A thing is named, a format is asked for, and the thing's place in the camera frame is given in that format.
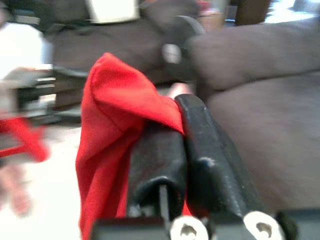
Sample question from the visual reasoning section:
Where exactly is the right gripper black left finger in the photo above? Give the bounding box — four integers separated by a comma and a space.
127, 126, 189, 222

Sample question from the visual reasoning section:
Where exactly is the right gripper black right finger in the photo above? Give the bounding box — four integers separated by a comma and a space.
174, 93, 269, 221

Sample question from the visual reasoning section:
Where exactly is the red fabric pillow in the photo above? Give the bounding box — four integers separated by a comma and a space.
75, 52, 198, 240

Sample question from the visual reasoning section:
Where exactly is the dark grey fabric sofa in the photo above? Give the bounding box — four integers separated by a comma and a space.
187, 17, 320, 216
44, 0, 208, 111

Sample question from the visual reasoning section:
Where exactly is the red plastic stool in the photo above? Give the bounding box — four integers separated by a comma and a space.
0, 116, 51, 163

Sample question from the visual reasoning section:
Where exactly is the black table fan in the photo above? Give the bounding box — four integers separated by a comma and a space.
159, 15, 208, 81

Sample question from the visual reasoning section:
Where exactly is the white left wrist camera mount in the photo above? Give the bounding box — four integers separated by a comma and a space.
0, 21, 54, 79

